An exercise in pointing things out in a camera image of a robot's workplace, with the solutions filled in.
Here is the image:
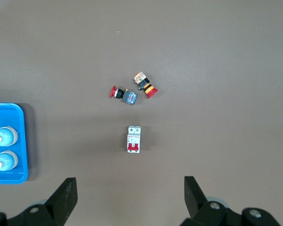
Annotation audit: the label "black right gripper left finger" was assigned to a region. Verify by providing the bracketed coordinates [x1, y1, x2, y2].
[0, 177, 78, 226]

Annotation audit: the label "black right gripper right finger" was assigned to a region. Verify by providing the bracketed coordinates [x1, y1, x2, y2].
[180, 176, 281, 226]

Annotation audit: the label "blue desk bell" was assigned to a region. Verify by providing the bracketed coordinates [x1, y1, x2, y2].
[0, 150, 19, 171]
[0, 126, 19, 147]

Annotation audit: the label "blue plastic tray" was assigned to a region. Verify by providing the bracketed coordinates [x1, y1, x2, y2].
[0, 103, 29, 185]

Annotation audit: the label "red push button black block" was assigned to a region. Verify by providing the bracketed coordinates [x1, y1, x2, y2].
[109, 85, 138, 105]

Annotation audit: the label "red emergency button yellow collar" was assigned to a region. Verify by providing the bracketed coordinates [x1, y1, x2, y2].
[133, 71, 158, 99]

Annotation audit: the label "brown table mat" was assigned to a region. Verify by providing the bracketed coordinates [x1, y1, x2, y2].
[0, 0, 283, 226]

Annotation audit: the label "white circuit breaker red switch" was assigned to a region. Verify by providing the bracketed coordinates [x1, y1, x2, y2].
[126, 125, 142, 154]

